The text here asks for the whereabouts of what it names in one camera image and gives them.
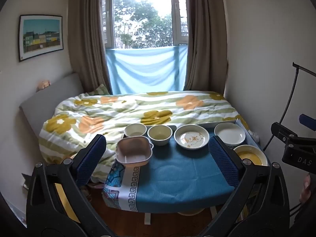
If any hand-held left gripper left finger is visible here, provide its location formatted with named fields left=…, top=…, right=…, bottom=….
left=26, top=134, right=116, bottom=237

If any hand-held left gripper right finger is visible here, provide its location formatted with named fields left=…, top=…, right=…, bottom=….
left=197, top=135, right=290, bottom=237

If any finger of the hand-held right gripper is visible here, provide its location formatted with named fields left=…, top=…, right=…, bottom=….
left=299, top=114, right=316, bottom=132
left=271, top=122, right=300, bottom=145

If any pink square bowl with handles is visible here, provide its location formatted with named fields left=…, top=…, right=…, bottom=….
left=116, top=136, right=154, bottom=166

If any person's right hand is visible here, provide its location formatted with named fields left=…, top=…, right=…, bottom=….
left=299, top=173, right=312, bottom=203

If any yellow and white plate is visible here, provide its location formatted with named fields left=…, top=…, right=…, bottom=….
left=233, top=144, right=269, bottom=166

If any light blue rectangular tray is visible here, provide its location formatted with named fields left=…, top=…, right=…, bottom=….
left=197, top=119, right=238, bottom=129

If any cream plate with duck print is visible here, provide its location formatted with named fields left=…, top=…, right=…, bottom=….
left=174, top=125, right=210, bottom=150

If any teal key pattern tablecloth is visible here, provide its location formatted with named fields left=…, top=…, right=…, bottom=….
left=102, top=138, right=235, bottom=212

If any cream round bowl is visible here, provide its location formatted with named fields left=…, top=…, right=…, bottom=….
left=124, top=123, right=148, bottom=139
left=148, top=125, right=173, bottom=146

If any floral striped blanket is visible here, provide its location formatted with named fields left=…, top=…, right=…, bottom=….
left=39, top=91, right=251, bottom=185

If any black stand rod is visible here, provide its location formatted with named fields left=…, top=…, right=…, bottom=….
left=292, top=62, right=316, bottom=77

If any green patterned pillow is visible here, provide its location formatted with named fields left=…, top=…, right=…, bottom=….
left=86, top=84, right=111, bottom=96

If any grey headboard cushion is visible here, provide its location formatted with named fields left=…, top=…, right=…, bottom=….
left=19, top=73, right=84, bottom=139

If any pink plush toy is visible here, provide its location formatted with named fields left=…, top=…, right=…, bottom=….
left=37, top=79, right=52, bottom=90

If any light blue window cloth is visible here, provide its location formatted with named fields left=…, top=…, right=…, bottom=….
left=106, top=45, right=188, bottom=95

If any brown curtain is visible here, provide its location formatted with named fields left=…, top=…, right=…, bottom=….
left=67, top=0, right=111, bottom=95
left=184, top=0, right=229, bottom=97

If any framed houses picture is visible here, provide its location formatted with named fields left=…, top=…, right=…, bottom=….
left=18, top=15, right=63, bottom=63

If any window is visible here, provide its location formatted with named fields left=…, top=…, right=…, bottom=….
left=101, top=0, right=189, bottom=50

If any black curved cable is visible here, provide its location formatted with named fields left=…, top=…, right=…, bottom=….
left=263, top=65, right=300, bottom=151

